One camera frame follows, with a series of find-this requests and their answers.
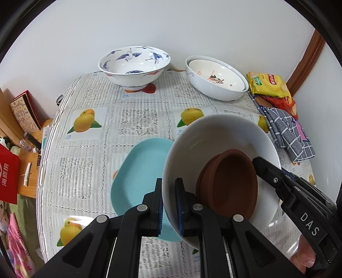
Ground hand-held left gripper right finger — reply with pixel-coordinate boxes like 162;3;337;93
175;178;305;278

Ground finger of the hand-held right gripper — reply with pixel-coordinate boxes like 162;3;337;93
252;156;297;206
282;167;298;183

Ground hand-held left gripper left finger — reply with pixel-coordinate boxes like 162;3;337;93
33;178;163;278

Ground brown clay dish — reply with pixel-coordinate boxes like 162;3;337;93
196;149;258;223

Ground light blue plate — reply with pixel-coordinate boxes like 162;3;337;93
110;138;185;242

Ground plain white bowl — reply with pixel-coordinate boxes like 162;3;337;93
162;113;282;248

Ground person's right hand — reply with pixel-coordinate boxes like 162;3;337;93
296;235;320;268

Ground grey checked cloth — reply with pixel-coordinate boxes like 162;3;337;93
251;93;316;163

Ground red chip bag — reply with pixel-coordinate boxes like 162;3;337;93
263;96;299;120

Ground lace fruit-print tablecloth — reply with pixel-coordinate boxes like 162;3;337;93
36;69;317;278

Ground yellow chip bag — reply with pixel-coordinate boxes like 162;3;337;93
246;72;293;98

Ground large white bowl grey scroll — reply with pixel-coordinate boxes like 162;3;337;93
185;56;249;101

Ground white bowl orange print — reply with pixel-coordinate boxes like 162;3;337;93
188;59;246;91

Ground green blanket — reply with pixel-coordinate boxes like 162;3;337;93
11;194;46;268

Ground blue white patterned bowl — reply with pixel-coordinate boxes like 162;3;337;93
97;45;171;91

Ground small white object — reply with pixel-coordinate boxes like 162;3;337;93
23;163;32;188

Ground wooden side table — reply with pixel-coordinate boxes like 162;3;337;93
0;88;52;200

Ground small black bottle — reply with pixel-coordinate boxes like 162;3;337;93
24;132;42;151

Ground pink printed cloth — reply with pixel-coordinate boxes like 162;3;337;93
0;206;36;278

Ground red paper bag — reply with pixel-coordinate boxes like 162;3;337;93
0;144;21;205

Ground red patterned box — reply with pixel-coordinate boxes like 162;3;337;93
10;91;43;134

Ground wooden door frame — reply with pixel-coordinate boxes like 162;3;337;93
286;29;326;97

